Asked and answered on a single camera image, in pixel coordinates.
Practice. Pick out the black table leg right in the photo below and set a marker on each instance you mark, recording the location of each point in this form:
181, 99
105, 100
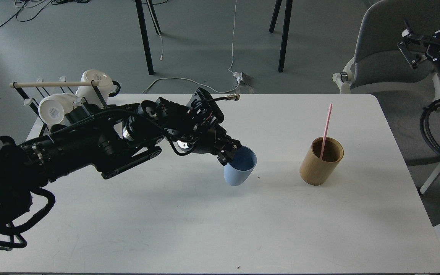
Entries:
285, 29

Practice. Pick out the black wire mug rack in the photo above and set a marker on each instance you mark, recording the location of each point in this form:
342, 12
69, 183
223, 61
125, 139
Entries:
90, 90

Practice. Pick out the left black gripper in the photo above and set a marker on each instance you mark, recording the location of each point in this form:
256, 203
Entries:
195, 127

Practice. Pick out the black table leg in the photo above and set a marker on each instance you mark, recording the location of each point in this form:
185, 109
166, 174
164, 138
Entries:
144, 32
285, 29

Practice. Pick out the white power plug adapter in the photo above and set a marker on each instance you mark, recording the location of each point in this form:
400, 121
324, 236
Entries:
242, 78

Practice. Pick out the bamboo cylinder holder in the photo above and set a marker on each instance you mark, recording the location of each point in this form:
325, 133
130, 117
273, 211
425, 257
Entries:
321, 160

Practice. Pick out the black table leg left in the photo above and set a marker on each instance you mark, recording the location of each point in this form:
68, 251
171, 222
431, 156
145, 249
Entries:
144, 32

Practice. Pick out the grey office chair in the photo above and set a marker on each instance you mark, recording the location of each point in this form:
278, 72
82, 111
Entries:
379, 68

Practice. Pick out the blue plastic cup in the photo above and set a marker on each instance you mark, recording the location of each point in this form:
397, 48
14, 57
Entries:
239, 169

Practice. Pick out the white mug front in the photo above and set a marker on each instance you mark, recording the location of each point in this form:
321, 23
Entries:
52, 109

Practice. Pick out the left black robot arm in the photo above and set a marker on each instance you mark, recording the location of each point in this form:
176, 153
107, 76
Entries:
112, 139

